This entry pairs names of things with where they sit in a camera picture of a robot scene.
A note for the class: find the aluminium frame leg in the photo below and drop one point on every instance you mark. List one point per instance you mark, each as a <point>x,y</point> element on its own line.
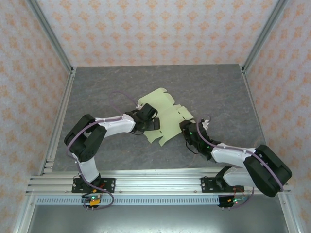
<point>286,213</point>
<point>25,213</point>

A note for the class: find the grey sheet metal panel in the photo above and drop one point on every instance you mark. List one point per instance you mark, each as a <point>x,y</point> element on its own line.
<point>158,221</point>

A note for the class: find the pale green paper box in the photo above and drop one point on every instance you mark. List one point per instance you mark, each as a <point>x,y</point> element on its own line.
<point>170,121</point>

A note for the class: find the wide aluminium mounting beam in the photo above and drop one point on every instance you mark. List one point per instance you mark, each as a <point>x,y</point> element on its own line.
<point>158,182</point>

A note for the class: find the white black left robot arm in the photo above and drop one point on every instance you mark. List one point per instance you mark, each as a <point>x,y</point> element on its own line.
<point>114,127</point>

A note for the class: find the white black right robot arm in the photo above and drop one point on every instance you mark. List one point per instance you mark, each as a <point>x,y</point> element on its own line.
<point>230,155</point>

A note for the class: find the aluminium frame post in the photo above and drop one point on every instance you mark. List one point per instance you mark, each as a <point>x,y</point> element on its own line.
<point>51,34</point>
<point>264,34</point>

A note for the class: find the aluminium side rail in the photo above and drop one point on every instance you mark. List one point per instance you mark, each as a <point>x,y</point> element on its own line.
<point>59,121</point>
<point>255,109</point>

